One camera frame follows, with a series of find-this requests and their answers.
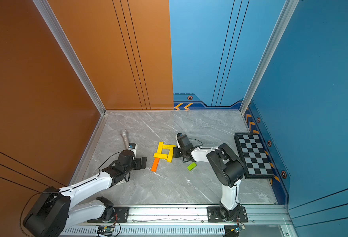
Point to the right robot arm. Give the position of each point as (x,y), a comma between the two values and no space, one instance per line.
(228,168)

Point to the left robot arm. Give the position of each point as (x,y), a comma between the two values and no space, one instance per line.
(56,210)

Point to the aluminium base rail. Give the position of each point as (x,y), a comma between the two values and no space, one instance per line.
(187,220)

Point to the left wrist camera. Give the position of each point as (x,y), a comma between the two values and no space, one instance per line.
(133,147)

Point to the circuit board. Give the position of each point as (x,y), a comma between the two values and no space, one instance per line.
(105,231)
(233,230)

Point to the green block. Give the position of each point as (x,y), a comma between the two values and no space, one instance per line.
(191,166)

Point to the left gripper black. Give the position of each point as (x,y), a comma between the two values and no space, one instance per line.
(139,165)

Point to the black white chessboard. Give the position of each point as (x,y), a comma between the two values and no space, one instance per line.
(254,156)

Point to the grey microphone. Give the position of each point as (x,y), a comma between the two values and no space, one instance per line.
(124,135)

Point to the right circuit board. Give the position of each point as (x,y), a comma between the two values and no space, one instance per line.
(233,230)

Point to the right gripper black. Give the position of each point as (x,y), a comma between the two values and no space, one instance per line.
(175,154)

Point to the yellow block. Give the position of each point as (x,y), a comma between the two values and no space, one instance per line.
(160,156)
(168,147)
(170,155)
(160,148)

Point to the orange block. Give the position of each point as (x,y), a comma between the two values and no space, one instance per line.
(155,164)

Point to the left circuit board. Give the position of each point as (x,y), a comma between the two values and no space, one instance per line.
(105,231)

